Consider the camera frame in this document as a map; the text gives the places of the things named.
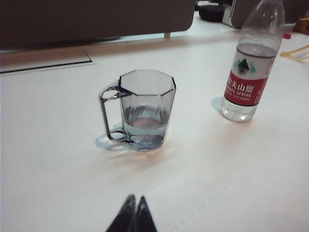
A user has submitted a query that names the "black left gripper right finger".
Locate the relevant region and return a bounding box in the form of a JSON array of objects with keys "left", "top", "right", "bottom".
[{"left": 135, "top": 195, "right": 159, "bottom": 232}]

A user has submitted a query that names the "golden brown object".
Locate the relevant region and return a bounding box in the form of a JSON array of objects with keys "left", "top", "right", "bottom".
[{"left": 293, "top": 16, "right": 309, "bottom": 34}]

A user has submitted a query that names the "brown desk partition panel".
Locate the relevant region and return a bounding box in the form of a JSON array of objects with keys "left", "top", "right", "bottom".
[
  {"left": 0, "top": 0, "right": 195, "bottom": 50},
  {"left": 222, "top": 0, "right": 265, "bottom": 29}
]

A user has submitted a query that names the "yellow strap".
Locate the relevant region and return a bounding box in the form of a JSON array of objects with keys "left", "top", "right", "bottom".
[{"left": 279, "top": 44, "right": 309, "bottom": 63}]

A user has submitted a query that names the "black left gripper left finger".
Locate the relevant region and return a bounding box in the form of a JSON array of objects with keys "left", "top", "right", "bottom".
[{"left": 105, "top": 193, "right": 136, "bottom": 232}]

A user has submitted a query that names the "grey desk cable tray lid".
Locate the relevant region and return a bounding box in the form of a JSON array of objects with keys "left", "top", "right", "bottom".
[{"left": 0, "top": 50, "right": 93, "bottom": 74}]

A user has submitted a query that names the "clear red-label water bottle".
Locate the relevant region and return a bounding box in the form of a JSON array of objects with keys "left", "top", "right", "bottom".
[{"left": 220, "top": 0, "right": 286, "bottom": 123}]

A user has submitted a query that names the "clear grey octagonal plastic mug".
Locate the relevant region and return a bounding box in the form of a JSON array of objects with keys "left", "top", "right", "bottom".
[{"left": 98, "top": 69, "right": 177, "bottom": 152}]

